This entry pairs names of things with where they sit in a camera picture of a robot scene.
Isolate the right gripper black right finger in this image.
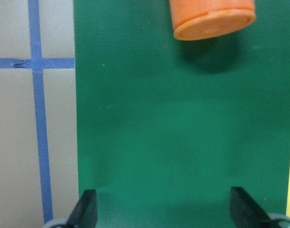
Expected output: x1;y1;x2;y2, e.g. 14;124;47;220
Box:
230;187;280;228

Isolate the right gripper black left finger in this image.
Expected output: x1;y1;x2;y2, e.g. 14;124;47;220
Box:
65;190;98;228

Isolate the green conveyor belt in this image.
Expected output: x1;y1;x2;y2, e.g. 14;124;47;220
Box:
74;0;290;228

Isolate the plain orange cylinder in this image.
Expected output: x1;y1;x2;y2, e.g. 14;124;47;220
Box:
169;0;256;41

